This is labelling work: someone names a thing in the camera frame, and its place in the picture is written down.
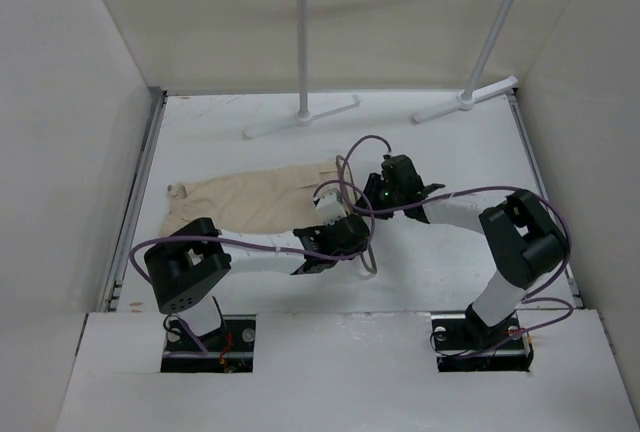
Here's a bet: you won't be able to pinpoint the white clothes rack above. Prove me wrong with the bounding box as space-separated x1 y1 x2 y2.
243 0 519 139

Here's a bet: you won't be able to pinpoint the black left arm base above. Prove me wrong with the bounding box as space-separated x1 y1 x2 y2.
160 315 257 374

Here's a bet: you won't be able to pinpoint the beige trousers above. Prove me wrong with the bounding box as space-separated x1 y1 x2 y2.
159 161 338 236

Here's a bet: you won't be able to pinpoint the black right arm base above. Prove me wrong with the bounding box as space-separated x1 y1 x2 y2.
429 312 534 373

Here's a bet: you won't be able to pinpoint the grey wire hanger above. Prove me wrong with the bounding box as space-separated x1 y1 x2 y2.
335 154 378 278

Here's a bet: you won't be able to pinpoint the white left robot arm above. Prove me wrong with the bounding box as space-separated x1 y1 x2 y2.
144 215 370 351

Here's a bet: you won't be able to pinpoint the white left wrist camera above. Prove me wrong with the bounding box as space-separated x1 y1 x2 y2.
314 188 347 225

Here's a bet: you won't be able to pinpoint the aluminium table edge rail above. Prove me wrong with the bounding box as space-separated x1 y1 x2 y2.
98 87 167 309

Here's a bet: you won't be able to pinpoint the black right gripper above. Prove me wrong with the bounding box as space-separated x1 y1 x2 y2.
351 173 404 220

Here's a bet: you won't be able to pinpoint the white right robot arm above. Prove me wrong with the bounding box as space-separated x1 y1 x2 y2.
356 155 570 348

